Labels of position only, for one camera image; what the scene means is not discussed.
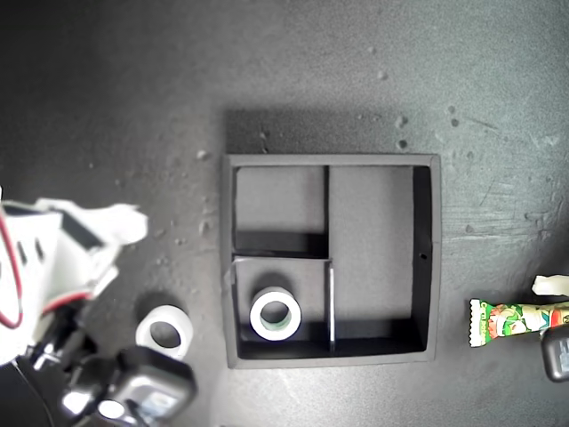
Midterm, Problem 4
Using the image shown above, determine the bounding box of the green printed snack bar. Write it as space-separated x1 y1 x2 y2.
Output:
469 297 569 349

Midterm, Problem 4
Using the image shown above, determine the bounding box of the white tape roll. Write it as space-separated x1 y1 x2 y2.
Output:
248 286 303 342
134 304 195 360

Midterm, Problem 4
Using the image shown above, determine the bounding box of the black tray with wells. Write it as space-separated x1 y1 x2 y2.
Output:
220 152 444 370

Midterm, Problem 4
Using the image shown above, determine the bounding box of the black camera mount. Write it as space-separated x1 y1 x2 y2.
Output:
26 306 121 419

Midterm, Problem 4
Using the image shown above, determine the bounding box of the red wire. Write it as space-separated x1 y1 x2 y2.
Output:
0 212 90 330

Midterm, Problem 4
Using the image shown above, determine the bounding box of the thin grey cable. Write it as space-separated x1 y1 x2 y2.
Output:
15 362 57 427

